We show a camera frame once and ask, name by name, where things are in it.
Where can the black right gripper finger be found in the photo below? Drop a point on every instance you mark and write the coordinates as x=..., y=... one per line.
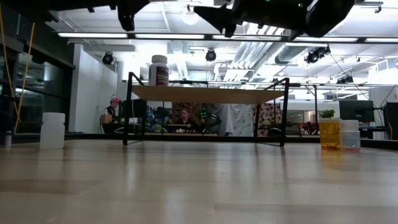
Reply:
x=224, y=14

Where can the white bottle with maroon label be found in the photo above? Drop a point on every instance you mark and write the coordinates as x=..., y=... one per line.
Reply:
x=158, y=73

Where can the yellow bottle with white cap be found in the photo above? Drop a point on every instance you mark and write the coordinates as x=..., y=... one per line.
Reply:
x=329, y=133

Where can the plain white medicine bottle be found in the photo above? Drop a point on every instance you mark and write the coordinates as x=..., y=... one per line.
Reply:
x=52, y=133

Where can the clear bottle with red pills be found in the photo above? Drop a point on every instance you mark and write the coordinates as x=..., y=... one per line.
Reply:
x=350, y=135

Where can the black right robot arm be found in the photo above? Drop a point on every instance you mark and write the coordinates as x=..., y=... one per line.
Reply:
x=326, y=15

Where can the wooden shelf with black legs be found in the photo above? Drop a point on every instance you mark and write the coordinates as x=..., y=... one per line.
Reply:
x=202, y=95

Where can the white strip light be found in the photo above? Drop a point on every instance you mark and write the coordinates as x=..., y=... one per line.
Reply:
x=247, y=37
x=326, y=39
x=382, y=40
x=93, y=35
x=169, y=36

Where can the white globe pendant lamp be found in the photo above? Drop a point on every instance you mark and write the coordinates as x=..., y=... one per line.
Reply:
x=190, y=17

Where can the black ceiling spot lamp cluster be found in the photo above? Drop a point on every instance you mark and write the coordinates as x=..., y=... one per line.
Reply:
x=315, y=55

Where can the black computer monitor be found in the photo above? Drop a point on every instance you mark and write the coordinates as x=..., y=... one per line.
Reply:
x=136, y=108
x=356, y=110
x=392, y=119

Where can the person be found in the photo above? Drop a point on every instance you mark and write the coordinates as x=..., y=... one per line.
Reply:
x=112, y=110
x=185, y=119

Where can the pale grey curtain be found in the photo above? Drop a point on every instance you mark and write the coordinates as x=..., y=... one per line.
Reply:
x=225, y=119

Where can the brown cardboard box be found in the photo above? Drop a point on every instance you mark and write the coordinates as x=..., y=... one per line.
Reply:
x=106, y=119

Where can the green potted plant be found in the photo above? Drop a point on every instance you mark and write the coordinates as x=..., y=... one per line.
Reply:
x=327, y=113

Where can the small white cylinder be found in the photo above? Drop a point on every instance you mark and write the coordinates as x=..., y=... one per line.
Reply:
x=8, y=140

